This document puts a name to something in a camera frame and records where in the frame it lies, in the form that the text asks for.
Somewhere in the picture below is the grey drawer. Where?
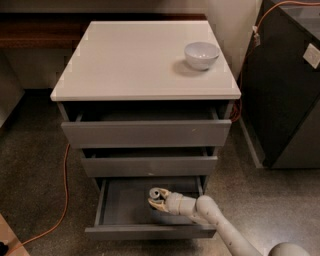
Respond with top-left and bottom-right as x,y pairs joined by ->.
62,119 -> 231,148
81,147 -> 218,177
85,176 -> 215,240

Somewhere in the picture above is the white top drawer cabinet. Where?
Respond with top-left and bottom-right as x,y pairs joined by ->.
49,20 -> 242,193

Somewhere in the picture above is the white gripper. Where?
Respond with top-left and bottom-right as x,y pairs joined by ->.
148,188 -> 186,215

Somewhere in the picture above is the grey top drawer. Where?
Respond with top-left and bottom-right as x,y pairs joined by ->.
62,119 -> 231,148

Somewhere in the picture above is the dark wooden shelf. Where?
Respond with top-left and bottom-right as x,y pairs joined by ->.
0,13 -> 206,49

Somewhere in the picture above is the dark grey cabinet right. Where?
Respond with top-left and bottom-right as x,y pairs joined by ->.
239,0 -> 320,169

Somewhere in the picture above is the wooden board corner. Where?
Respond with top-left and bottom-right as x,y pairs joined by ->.
0,214 -> 30,256

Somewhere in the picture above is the grey bottom drawer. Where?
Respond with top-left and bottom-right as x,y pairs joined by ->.
85,176 -> 215,240

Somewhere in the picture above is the orange floor cable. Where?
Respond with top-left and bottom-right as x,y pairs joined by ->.
4,143 -> 71,256

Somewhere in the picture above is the silver blue redbull can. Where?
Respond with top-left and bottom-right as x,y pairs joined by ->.
148,188 -> 163,200

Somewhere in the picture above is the white ceramic bowl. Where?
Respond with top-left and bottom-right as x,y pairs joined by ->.
184,42 -> 220,70

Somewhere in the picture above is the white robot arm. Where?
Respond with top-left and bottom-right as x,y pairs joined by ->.
148,187 -> 263,256

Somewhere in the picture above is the grey middle drawer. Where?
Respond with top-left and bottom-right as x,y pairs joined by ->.
81,147 -> 218,177

